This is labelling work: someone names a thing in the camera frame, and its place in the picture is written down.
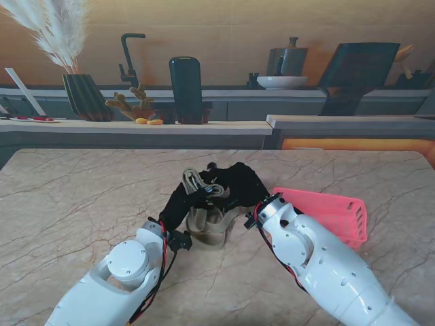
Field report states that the plate with red food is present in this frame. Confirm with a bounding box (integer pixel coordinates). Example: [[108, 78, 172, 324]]
[[10, 115, 61, 124]]

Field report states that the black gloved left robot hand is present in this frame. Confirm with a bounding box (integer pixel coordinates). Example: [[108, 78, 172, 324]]
[[158, 169, 226, 232]]

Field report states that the white leaning board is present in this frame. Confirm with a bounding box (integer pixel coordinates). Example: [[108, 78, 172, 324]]
[[4, 67, 46, 116]]

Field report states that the pink plastic mesh basket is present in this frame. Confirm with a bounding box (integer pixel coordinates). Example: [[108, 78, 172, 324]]
[[271, 186, 368, 251]]

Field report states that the red black arm cable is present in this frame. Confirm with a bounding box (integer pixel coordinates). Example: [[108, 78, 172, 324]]
[[128, 220, 179, 323], [254, 203, 307, 291]]

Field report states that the light wood counter top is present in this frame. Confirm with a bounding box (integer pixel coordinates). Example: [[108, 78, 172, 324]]
[[0, 118, 274, 137]]

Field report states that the grey stone counter top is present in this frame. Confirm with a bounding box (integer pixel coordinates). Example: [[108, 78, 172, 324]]
[[266, 114, 435, 130]]

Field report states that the red black right arm cable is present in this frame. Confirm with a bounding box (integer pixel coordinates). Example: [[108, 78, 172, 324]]
[[254, 203, 307, 291]]

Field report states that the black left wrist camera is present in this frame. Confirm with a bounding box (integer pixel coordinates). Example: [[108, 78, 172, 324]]
[[169, 230, 193, 252]]

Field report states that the tall dark cylindrical canister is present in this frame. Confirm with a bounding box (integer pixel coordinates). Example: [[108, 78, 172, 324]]
[[169, 56, 205, 125]]

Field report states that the white pampas grass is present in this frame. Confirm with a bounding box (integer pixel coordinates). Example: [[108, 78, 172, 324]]
[[0, 0, 90, 75]]

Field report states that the grey pot with lid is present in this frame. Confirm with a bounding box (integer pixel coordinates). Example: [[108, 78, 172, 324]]
[[266, 36, 309, 77]]

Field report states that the black kitchen faucet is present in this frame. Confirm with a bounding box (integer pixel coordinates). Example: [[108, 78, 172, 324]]
[[118, 33, 146, 90]]

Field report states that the white ceramic bowl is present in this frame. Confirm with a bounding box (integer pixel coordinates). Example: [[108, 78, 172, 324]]
[[256, 75, 309, 90]]

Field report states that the dark range hood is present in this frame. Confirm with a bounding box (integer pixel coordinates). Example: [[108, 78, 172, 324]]
[[317, 42, 401, 117]]

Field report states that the dark utensil holder with spoons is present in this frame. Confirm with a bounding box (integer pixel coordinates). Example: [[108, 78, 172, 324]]
[[394, 43, 431, 90]]

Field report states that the red black left arm cable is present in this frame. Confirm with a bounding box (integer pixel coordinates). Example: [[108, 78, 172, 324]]
[[128, 220, 179, 323]]

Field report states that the dark ribbed vase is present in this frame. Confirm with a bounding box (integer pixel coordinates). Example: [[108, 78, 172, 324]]
[[62, 73, 115, 122]]

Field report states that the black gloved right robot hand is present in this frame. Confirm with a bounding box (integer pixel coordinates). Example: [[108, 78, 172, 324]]
[[198, 162, 273, 218]]

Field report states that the beige woven belt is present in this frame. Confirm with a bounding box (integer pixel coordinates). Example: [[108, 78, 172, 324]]
[[181, 162, 243, 251]]

